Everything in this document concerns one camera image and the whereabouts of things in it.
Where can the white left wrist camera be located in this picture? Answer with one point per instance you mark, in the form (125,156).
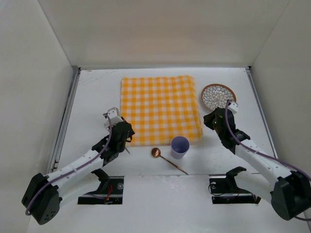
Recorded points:
(112,117)

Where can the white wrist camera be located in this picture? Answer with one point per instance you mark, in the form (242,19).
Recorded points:
(112,117)
(233,107)

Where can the left aluminium table rail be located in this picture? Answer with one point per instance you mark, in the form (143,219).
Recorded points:
(57,149)

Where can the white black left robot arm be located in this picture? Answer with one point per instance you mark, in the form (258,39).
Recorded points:
(46,194)

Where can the floral patterned ceramic plate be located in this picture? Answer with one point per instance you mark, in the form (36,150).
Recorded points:
(216,96)

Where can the right aluminium table rail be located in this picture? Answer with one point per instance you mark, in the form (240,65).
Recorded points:
(249,74)

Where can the copper spoon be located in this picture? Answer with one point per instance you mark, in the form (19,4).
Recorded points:
(156,153)

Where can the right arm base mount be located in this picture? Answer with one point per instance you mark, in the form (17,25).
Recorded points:
(224,190)

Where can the yellow white checkered cloth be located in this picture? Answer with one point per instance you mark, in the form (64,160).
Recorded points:
(160,109)

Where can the aluminium table rail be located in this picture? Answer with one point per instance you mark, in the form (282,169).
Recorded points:
(249,74)
(57,149)

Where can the lilac plastic cup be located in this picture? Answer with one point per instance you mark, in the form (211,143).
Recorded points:
(179,147)

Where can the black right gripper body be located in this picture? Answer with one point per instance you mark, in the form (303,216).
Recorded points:
(213,120)

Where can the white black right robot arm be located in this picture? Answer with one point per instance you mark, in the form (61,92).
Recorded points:
(285,187)

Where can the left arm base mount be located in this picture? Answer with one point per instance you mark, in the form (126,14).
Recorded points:
(109,192)

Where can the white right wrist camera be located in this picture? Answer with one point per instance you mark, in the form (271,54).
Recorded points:
(233,107)

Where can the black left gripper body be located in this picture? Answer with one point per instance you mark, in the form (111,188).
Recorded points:
(125,137)

